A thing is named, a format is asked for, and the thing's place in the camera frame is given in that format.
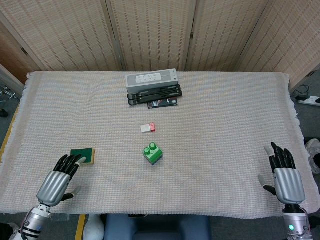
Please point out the white and black shoe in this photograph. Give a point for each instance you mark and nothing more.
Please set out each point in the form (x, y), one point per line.
(7, 228)

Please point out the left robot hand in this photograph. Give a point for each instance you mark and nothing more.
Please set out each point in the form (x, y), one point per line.
(53, 186)

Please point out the chrome chair legs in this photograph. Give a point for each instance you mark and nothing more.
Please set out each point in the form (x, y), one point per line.
(6, 96)

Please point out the white robot base shell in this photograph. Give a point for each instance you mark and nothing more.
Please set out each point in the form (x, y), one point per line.
(93, 227)

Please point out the green and yellow sponge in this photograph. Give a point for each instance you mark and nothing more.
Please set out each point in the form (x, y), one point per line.
(81, 155)

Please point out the green toy brick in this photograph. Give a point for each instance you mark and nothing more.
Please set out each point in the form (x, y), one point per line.
(153, 152)

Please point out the white and red eraser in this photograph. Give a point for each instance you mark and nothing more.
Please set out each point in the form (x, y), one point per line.
(147, 128)

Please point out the black folded stand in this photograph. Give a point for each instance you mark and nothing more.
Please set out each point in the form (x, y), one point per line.
(150, 99)
(155, 92)

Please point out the white sneaker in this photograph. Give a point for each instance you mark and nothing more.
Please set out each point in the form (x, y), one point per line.
(313, 150)

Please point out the blue padded seat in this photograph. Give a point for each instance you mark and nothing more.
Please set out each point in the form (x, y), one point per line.
(155, 227)

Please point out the white power strip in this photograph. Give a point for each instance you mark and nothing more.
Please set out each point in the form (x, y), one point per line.
(310, 100)

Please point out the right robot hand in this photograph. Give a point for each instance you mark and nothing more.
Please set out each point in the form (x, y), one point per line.
(288, 185)

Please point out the dark printed flat packet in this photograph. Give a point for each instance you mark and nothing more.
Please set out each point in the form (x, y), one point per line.
(162, 103)

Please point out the beige woven tablecloth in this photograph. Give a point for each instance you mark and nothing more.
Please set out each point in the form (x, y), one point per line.
(200, 150)

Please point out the woven folding screen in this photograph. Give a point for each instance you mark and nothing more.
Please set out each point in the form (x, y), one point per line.
(150, 32)

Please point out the long grey and white box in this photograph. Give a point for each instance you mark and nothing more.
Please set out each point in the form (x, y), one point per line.
(150, 81)

